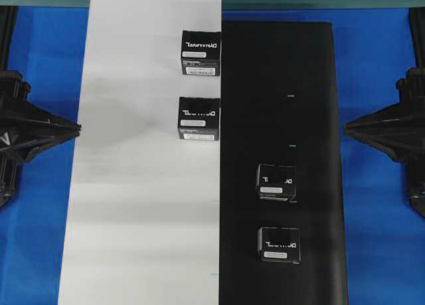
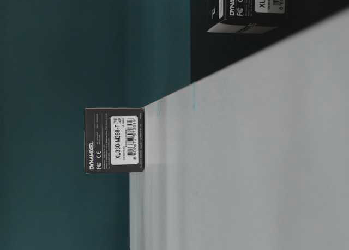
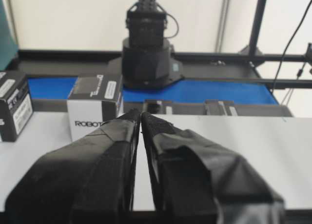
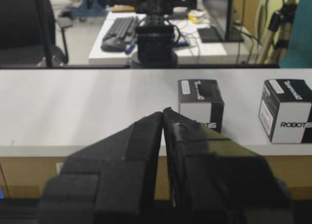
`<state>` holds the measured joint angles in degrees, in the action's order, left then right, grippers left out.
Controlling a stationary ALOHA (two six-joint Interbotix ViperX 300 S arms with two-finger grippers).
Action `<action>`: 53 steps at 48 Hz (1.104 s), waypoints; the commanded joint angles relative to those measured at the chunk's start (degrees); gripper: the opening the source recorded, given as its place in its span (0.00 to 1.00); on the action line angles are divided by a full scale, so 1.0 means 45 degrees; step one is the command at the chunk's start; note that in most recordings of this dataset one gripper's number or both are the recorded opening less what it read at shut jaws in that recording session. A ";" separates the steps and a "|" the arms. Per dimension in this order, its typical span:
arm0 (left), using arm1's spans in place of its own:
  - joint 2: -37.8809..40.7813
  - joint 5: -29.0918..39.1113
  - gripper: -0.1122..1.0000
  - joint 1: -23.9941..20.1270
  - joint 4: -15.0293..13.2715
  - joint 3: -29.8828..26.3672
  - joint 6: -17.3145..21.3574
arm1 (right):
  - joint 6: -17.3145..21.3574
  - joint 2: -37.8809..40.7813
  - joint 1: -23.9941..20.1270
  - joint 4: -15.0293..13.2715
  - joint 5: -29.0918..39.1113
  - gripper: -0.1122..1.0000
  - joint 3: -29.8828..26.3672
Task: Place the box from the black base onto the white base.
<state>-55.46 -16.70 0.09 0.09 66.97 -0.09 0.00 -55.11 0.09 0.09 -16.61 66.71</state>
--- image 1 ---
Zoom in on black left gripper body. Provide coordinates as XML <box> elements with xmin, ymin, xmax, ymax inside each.
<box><xmin>1</xmin><ymin>71</ymin><xmax>50</xmax><ymax>164</ymax></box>

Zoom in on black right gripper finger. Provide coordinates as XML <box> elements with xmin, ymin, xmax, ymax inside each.
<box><xmin>343</xmin><ymin>118</ymin><xmax>385</xmax><ymax>149</ymax></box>

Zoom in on black box near black base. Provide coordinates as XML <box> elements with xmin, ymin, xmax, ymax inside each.
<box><xmin>257</xmin><ymin>227</ymin><xmax>301</xmax><ymax>264</ymax></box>

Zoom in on black box middle white base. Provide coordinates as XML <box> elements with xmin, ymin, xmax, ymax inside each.
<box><xmin>177</xmin><ymin>96</ymin><xmax>220</xmax><ymax>141</ymax></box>

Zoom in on black box far white base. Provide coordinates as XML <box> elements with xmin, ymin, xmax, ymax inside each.
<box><xmin>180</xmin><ymin>30</ymin><xmax>221</xmax><ymax>76</ymax></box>

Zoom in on black base sheet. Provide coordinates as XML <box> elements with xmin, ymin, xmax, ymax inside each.
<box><xmin>218</xmin><ymin>21</ymin><xmax>349</xmax><ymax>304</ymax></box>

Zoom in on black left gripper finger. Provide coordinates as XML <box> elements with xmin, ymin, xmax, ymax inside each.
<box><xmin>41</xmin><ymin>120</ymin><xmax>82</xmax><ymax>148</ymax></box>

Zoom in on black box white base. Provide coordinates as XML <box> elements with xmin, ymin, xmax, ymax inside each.
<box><xmin>180</xmin><ymin>30</ymin><xmax>221</xmax><ymax>76</ymax></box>
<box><xmin>177</xmin><ymin>96</ymin><xmax>220</xmax><ymax>141</ymax></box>

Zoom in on white base sheet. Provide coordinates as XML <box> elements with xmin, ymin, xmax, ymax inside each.
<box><xmin>58</xmin><ymin>0</ymin><xmax>222</xmax><ymax>304</ymax></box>

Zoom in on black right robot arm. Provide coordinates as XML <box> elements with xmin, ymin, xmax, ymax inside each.
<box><xmin>343</xmin><ymin>7</ymin><xmax>424</xmax><ymax>216</ymax></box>

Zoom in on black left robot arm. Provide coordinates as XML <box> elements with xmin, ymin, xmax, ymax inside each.
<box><xmin>1</xmin><ymin>6</ymin><xmax>82</xmax><ymax>207</ymax></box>

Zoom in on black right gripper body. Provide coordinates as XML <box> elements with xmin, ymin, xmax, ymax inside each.
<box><xmin>375</xmin><ymin>68</ymin><xmax>424</xmax><ymax>164</ymax></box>

